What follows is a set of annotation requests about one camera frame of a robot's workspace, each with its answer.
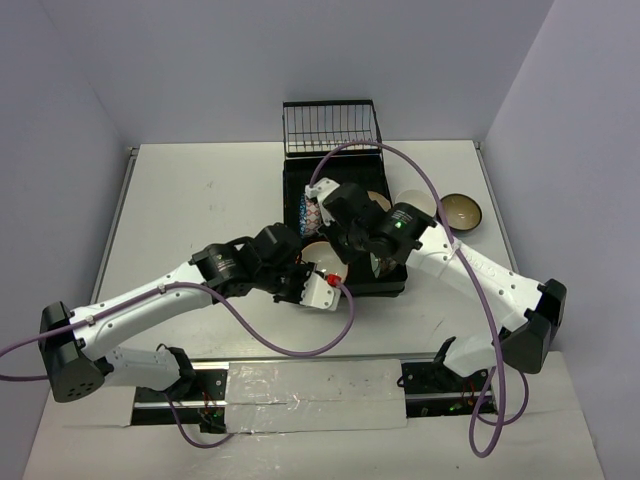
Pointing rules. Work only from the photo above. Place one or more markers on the silver taped cover plate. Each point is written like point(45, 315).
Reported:
point(309, 396)

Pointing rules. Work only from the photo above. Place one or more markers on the white bowl patterned rim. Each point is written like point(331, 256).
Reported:
point(324, 258)

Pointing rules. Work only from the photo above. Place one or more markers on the black bowl tan outside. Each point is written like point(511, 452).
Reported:
point(380, 199)

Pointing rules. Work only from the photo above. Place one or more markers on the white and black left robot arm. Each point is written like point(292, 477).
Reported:
point(82, 349)

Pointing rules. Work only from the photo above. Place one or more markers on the black dish rack tray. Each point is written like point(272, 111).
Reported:
point(366, 170)

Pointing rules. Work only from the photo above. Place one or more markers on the black wire plate rack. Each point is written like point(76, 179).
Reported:
point(313, 128)

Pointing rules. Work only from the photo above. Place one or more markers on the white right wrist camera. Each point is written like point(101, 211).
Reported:
point(320, 192)

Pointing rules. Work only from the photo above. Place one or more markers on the pale green bowl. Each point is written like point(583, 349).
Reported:
point(382, 267)

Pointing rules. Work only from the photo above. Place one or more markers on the black aluminium mounting rail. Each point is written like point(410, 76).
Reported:
point(428, 393)

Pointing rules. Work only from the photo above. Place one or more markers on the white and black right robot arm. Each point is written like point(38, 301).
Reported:
point(527, 313)

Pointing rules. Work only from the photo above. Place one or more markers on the dark blue patterned bowl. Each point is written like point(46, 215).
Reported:
point(310, 218)

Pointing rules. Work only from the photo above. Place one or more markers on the white bowl brown outside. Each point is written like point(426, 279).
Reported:
point(421, 200)

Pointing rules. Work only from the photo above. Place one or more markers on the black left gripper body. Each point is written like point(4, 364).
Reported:
point(289, 288)

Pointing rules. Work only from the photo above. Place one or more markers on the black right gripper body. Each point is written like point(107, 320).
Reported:
point(347, 242)

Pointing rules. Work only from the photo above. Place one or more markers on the brown bowl cream inside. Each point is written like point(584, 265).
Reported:
point(462, 213)

